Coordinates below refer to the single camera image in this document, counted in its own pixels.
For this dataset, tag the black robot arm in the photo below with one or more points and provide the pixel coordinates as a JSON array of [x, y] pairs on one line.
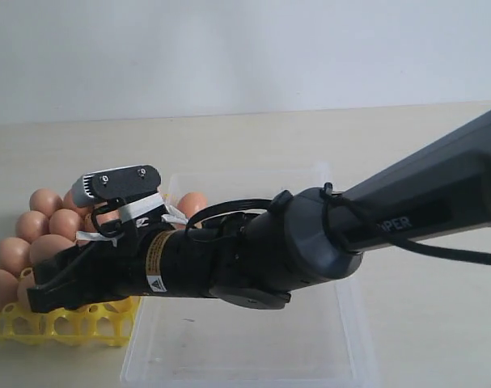
[[254, 253]]

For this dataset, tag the brown egg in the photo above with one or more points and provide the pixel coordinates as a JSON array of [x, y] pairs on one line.
[[0, 289]]

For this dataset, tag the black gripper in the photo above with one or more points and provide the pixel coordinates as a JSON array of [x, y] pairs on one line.
[[157, 261]]

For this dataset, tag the clear plastic container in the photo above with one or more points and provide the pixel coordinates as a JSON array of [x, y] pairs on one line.
[[321, 339]]

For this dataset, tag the yellow plastic egg tray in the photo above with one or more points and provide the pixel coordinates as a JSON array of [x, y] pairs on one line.
[[108, 323]]

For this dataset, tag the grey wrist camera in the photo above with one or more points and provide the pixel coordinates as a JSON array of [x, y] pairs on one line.
[[121, 183]]

